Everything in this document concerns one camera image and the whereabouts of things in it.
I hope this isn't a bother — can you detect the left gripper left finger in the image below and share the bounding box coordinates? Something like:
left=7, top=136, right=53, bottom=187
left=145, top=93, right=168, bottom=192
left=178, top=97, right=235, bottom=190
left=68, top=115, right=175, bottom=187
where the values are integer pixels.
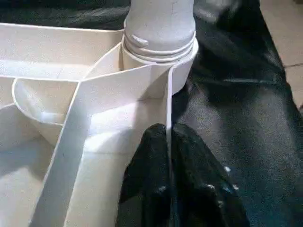
left=118, top=122, right=175, bottom=227

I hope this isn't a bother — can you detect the white plastic table top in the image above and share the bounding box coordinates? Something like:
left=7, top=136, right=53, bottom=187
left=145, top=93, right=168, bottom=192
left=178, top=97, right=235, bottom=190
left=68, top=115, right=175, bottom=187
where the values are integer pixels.
left=0, top=22, right=200, bottom=227

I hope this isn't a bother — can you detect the white plastic table leg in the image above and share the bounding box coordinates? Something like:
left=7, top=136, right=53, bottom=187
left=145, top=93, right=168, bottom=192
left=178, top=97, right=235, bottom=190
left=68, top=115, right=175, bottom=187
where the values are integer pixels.
left=123, top=0, right=197, bottom=64

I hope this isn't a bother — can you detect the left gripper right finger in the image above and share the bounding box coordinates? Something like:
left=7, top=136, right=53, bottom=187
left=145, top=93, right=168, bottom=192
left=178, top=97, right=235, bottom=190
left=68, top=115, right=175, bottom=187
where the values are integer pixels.
left=170, top=122, right=251, bottom=227

